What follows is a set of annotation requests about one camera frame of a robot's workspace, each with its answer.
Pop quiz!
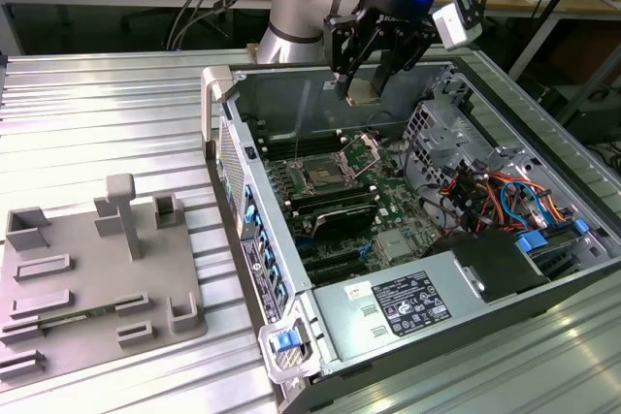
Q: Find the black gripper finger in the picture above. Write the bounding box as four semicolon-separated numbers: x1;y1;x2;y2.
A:
371;25;438;95
322;14;384;100

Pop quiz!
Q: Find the silver square CPU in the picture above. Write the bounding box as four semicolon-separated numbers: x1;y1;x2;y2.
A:
347;78;382;106

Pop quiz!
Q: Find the black RAM slot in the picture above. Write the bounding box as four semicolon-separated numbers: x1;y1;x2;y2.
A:
264;141;342;157
259;132;341;147
289;193;379;214
285;184;375;203

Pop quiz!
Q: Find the CPU socket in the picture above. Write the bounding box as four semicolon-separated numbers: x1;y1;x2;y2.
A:
300;154;350;190

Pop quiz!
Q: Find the black expansion slot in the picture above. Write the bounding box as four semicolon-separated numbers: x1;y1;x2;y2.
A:
300;239;368;263
305;258;371;285

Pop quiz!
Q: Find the metal socket cover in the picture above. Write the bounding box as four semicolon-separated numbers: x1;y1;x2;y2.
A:
339;131;388;177

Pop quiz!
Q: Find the open PC case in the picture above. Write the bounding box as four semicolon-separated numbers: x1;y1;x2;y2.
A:
200;55;621;410

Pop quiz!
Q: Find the silver perforated drive cage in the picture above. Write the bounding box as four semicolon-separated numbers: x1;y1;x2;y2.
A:
402;72;491;187

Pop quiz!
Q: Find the black graphics card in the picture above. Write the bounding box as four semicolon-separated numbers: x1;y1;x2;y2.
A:
312;203;378;240

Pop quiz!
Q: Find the green motherboard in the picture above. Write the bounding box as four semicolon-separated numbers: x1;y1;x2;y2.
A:
261;137;467;284

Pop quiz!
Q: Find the silver chipset heat sink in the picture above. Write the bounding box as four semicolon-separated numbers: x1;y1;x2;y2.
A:
376;229;413;260

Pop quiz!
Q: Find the black plastic shroud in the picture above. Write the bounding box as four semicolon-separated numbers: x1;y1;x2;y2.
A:
426;232;552;303

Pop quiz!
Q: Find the blue plastic carrier tab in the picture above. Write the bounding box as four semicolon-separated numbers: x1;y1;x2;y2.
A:
516;232;547;253

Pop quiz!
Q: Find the silver power supply unit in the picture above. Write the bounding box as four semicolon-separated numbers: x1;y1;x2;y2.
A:
312;248;486;362

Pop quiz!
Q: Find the blue latch slider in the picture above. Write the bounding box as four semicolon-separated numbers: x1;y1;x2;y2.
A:
271;331;297;353

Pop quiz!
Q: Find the grey case latch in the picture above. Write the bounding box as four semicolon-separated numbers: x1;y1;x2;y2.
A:
259;319;324;384

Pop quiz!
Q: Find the grey printed parts rack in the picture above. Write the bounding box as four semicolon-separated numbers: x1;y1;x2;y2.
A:
0;169;210;379

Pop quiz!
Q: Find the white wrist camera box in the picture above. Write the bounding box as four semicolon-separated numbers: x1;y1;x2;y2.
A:
433;3;482;51

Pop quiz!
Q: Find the thin wire locking lever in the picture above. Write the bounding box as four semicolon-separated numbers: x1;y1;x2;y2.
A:
293;81;311;164

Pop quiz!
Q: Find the grey case handle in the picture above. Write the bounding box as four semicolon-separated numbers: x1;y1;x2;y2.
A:
201;66;234;142

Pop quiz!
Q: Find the blue wire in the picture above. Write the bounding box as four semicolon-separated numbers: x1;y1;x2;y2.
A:
501;180;552;231

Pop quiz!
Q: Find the orange wire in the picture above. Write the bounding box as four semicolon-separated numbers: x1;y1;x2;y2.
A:
484;172;570;220

